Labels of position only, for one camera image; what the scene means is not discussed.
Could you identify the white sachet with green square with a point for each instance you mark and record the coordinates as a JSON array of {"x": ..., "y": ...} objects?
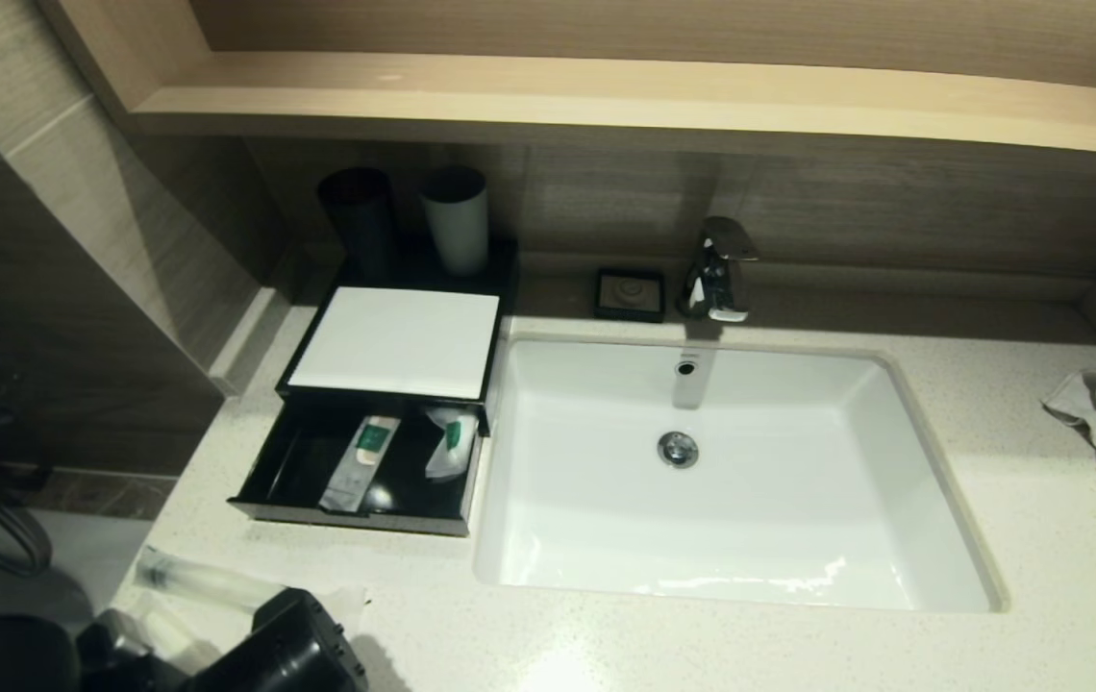
[{"x": 437, "y": 415}]

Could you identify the small plain white sachet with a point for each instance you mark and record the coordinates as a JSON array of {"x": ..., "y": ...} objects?
[{"x": 452, "y": 452}]

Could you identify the grey plastic cup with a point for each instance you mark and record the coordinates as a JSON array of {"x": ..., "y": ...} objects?
[{"x": 457, "y": 231}]

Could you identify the black tray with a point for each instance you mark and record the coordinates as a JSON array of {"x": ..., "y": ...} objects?
[{"x": 298, "y": 461}]

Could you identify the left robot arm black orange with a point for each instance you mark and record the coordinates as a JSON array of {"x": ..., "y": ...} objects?
[{"x": 288, "y": 644}]

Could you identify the black amenity box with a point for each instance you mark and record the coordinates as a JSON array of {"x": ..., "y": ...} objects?
[{"x": 505, "y": 288}]

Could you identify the black soap dish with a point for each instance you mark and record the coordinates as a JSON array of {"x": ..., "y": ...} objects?
[{"x": 629, "y": 293}]

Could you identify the chrome drain stopper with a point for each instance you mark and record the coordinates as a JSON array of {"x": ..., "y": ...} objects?
[{"x": 678, "y": 450}]

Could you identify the chrome faucet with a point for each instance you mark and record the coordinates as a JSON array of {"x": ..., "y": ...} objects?
[{"x": 716, "y": 279}]

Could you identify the grey sachet with green label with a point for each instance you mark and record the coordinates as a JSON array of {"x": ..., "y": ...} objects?
[{"x": 361, "y": 461}]

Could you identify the black cup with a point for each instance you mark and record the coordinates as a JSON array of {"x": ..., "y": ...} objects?
[{"x": 361, "y": 221}]

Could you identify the white sink basin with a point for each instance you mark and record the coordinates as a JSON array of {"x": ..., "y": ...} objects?
[{"x": 750, "y": 519}]

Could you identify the long clear toothbrush packet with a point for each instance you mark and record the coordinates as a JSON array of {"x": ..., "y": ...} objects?
[{"x": 202, "y": 577}]

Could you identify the clear toothbrush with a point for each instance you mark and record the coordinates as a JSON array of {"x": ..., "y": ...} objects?
[{"x": 173, "y": 634}]

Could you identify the wooden wall shelf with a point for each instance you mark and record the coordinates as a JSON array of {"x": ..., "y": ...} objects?
[{"x": 702, "y": 91}]

